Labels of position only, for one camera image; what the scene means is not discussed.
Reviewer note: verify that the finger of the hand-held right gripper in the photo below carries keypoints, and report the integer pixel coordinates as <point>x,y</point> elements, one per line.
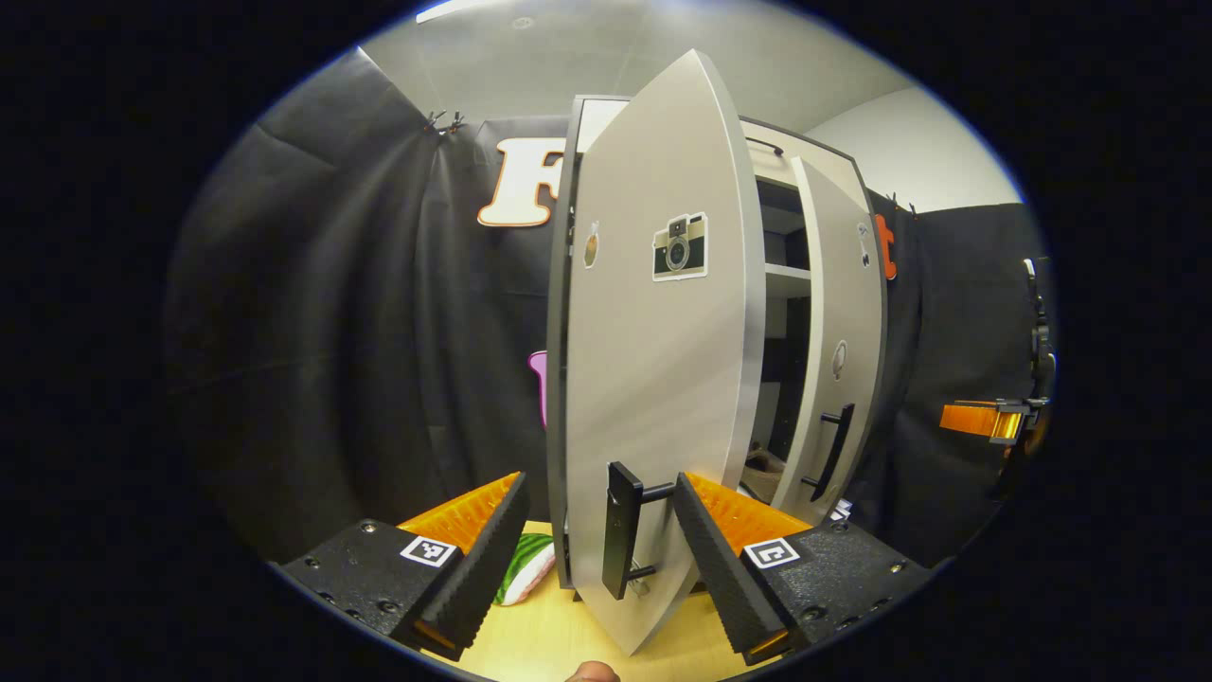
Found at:
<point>971,419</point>

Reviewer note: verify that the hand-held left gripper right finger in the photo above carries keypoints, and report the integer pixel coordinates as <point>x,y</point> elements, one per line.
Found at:
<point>720,568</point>

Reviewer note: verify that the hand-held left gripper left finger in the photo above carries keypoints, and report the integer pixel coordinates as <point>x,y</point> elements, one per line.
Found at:
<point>492,568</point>

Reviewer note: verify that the grey cabinet door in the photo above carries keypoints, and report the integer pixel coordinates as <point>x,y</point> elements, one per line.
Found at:
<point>653,379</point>
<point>838,284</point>

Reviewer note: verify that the grey white shoe cabinet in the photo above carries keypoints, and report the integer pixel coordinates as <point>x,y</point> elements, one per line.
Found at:
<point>776,284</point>

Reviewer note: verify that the white cabinet shelf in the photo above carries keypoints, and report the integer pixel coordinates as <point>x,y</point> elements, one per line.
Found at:
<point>788,279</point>

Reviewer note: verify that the watermelon slice toy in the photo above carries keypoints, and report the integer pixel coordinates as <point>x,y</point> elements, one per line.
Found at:
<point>525,568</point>

